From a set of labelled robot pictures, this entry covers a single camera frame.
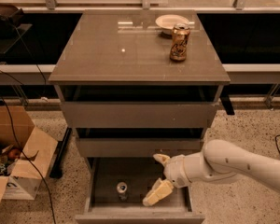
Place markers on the silver redbull can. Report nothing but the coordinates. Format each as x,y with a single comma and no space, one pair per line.
122,190

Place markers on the dark device on left shelf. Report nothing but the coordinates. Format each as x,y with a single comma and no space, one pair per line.
11,27

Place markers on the open cardboard box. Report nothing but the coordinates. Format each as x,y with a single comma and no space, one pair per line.
25,154

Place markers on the grey drawer cabinet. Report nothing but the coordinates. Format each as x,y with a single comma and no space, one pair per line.
122,56

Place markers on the gold soda can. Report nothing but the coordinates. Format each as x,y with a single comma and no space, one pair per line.
180,38

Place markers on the snack bags in box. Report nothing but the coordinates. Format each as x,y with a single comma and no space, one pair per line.
8,156

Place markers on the black table leg base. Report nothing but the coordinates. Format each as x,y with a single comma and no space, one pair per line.
56,170

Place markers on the top grey drawer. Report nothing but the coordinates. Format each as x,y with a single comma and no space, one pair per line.
138,115

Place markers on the middle grey drawer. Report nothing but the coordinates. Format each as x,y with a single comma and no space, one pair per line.
135,147

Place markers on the bottom open grey drawer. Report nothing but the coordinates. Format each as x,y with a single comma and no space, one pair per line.
103,205

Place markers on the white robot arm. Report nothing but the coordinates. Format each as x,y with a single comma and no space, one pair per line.
218,162

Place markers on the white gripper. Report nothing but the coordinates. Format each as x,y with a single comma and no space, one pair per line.
176,170

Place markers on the white bowl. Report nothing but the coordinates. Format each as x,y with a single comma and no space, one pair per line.
167,22

